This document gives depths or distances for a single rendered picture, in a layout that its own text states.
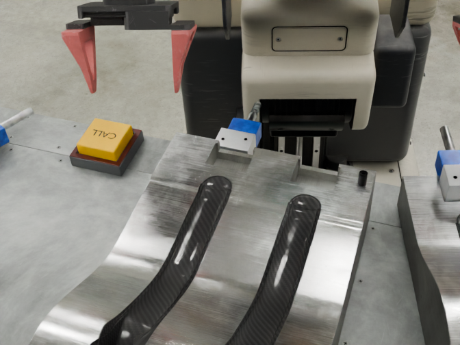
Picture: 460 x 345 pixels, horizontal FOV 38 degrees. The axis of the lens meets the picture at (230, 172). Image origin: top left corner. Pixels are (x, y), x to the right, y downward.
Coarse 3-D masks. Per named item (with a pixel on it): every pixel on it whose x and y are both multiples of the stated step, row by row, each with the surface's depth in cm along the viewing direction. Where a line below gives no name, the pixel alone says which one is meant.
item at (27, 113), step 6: (30, 108) 100; (18, 114) 99; (24, 114) 99; (30, 114) 100; (6, 120) 98; (12, 120) 99; (18, 120) 99; (0, 126) 96; (6, 126) 98; (0, 132) 96; (0, 138) 96; (6, 138) 97; (0, 144) 97
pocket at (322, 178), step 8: (296, 168) 82; (304, 168) 83; (312, 168) 83; (320, 168) 83; (296, 176) 83; (304, 176) 83; (312, 176) 83; (320, 176) 83; (328, 176) 82; (336, 176) 82; (312, 184) 82; (320, 184) 82; (328, 184) 82
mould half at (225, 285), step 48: (192, 144) 84; (144, 192) 79; (192, 192) 79; (240, 192) 78; (288, 192) 78; (336, 192) 78; (144, 240) 75; (240, 240) 74; (336, 240) 73; (96, 288) 67; (192, 288) 69; (240, 288) 69; (336, 288) 69; (48, 336) 61; (96, 336) 61; (192, 336) 61; (288, 336) 63; (336, 336) 67
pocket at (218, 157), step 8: (216, 144) 85; (216, 152) 86; (224, 152) 85; (232, 152) 85; (208, 160) 83; (216, 160) 86; (224, 160) 86; (232, 160) 86; (240, 160) 85; (248, 160) 85; (232, 168) 85; (240, 168) 85
